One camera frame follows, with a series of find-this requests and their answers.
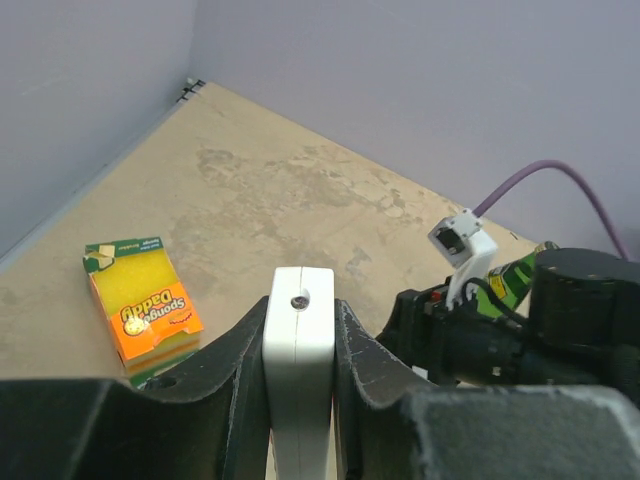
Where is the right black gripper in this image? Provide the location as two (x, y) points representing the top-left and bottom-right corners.
(376, 284), (526, 386)

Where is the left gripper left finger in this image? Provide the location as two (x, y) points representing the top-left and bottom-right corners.
(134, 297), (270, 479)

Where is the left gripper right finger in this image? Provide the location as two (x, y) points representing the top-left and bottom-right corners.
(333, 299), (433, 479)

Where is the white remote control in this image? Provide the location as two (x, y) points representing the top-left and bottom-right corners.
(262, 266), (335, 479)

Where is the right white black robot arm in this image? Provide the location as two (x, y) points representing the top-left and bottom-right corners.
(377, 248), (639, 401)

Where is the green glass bottle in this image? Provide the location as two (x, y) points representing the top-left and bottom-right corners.
(483, 241), (559, 311)

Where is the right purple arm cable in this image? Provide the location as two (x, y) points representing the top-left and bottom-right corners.
(472, 159), (631, 261)

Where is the black corner bracket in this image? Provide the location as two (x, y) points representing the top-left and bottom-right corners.
(176, 78), (206, 103)

